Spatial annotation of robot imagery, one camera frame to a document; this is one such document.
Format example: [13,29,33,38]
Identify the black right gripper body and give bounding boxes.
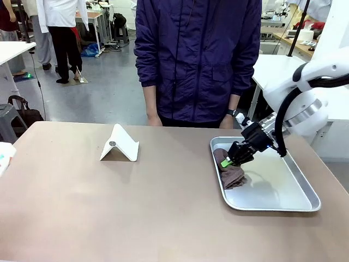
[240,122,279,153]

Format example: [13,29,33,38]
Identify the brown towel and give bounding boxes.
[213,147,248,190]

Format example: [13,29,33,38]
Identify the white object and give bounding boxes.
[0,141,17,177]

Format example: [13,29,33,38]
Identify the person's left forearm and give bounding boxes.
[227,94,240,111]

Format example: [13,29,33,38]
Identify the person's right forearm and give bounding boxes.
[142,85,159,115]

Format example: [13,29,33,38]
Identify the person's left hand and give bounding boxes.
[219,114,235,129]

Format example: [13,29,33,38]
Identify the person's right hand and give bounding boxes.
[146,109,164,127]

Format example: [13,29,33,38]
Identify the silver metal tray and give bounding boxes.
[209,136,322,212]

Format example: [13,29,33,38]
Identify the black trousers of person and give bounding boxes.
[158,114,227,129]

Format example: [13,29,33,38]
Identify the white workbench table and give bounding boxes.
[247,53,349,164]

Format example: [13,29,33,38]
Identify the wooden top desk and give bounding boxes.
[272,30,320,61]

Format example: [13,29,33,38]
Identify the person in purple jacket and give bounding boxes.
[134,0,262,122]

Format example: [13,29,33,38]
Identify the white folded roller stand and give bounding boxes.
[99,123,140,162]

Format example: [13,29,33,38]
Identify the black stand pole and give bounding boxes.
[287,0,312,57]

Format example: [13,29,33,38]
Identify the black stool with backpack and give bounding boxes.
[112,13,130,44]

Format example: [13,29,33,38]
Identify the blue plastic bag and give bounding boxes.
[81,43,100,58]

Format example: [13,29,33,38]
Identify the background desk with equipment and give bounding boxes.
[74,0,113,57]

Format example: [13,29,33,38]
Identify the bystander white coat black trousers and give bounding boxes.
[38,0,90,84]

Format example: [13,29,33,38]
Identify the brown leather bag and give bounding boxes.
[7,94,45,129]

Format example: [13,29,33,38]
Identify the bystander grey trousers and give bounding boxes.
[23,0,58,71]

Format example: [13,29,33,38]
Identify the grey plastic stool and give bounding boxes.
[0,103,28,144]

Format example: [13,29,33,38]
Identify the white side table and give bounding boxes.
[0,40,37,106]

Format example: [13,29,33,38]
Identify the bystander dark red shirt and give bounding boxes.
[0,0,27,77]

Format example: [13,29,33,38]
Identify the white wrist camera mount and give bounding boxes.
[235,112,253,130]

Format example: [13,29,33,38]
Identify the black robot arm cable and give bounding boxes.
[274,75,349,158]

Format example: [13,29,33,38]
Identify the thin black hanging cable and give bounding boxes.
[28,50,47,121]

